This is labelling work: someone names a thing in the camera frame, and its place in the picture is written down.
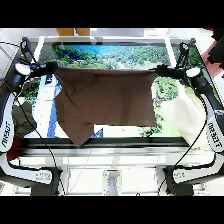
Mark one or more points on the red garment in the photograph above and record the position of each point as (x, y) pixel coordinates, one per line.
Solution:
(15, 148)

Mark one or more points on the person's legs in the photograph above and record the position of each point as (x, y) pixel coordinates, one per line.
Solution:
(72, 31)

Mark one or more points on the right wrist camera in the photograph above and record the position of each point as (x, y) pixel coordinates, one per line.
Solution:
(183, 51)

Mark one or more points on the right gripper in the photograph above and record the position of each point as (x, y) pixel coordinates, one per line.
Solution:
(170, 71)

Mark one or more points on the brown shirt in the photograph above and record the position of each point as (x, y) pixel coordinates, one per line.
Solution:
(110, 96)

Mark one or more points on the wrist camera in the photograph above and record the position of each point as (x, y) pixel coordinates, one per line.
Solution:
(26, 48)
(183, 51)

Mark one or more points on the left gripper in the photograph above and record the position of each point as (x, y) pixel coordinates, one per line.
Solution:
(45, 69)

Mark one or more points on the dark green garment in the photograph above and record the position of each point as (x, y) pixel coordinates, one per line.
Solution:
(24, 120)

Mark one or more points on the silver frame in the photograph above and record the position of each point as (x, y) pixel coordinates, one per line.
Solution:
(113, 152)

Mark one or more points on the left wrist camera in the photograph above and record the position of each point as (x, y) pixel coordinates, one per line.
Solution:
(26, 48)

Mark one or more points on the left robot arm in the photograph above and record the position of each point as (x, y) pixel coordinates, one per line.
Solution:
(7, 130)

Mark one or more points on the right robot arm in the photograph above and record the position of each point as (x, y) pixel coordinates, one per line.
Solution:
(213, 130)

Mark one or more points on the white garment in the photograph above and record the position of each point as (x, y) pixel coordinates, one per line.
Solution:
(181, 113)

